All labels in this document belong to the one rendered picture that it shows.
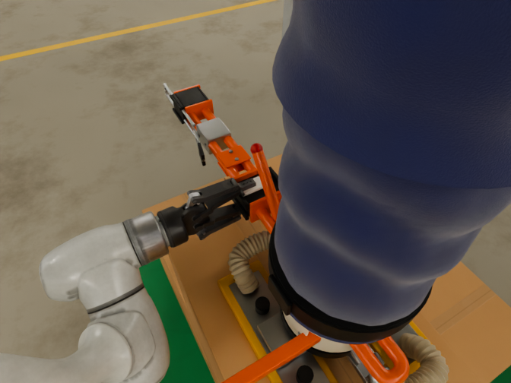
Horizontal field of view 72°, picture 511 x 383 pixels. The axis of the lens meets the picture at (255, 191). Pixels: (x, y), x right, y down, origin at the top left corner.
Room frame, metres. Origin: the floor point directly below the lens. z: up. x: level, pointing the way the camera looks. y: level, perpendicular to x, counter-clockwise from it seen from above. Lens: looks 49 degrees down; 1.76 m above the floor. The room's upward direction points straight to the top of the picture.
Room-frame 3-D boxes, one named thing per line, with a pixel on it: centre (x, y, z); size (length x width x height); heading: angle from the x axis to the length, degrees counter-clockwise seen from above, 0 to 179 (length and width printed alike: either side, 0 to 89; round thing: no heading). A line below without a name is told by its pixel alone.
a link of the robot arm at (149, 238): (0.37, 0.20, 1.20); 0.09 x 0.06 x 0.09; 30
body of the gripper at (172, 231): (0.41, 0.14, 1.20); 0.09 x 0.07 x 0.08; 120
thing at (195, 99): (0.79, 0.16, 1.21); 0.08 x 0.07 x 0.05; 30
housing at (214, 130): (0.67, 0.10, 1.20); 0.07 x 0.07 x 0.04; 30
